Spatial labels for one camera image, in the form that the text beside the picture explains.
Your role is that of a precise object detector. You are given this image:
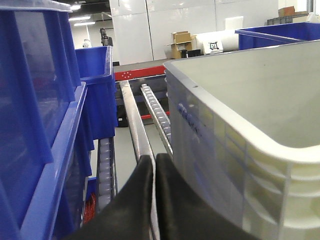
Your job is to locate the blue bin lower left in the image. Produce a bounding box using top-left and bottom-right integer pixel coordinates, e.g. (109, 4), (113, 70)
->
(20, 81), (93, 240)

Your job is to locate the blue bin stacked upper left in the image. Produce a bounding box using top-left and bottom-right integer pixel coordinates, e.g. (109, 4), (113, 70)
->
(0, 0), (80, 227)

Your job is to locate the white roller track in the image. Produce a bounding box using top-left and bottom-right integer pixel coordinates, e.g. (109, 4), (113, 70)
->
(140, 84), (173, 159)

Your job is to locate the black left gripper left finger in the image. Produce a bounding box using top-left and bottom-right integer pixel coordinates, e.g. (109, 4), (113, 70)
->
(64, 155), (153, 240)

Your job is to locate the white foam block with marker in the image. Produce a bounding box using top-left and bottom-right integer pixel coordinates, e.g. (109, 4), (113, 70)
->
(192, 29), (239, 55)

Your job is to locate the blue bin behind left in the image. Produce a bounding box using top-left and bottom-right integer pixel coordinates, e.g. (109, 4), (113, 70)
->
(75, 46), (118, 140)

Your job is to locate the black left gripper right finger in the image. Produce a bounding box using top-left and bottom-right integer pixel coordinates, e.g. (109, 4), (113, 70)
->
(155, 153), (255, 240)

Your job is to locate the white plastic tote bin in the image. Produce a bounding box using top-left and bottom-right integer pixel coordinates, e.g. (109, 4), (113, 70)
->
(164, 40), (320, 240)

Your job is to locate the cardboard box stack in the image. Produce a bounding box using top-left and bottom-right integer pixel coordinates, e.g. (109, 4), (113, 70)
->
(167, 31), (196, 59)

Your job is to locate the metal shelf rail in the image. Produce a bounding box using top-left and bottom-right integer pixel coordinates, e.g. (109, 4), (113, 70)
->
(119, 80), (160, 240)

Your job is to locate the blue bin far right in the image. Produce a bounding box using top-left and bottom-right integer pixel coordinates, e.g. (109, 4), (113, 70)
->
(235, 22), (320, 50)

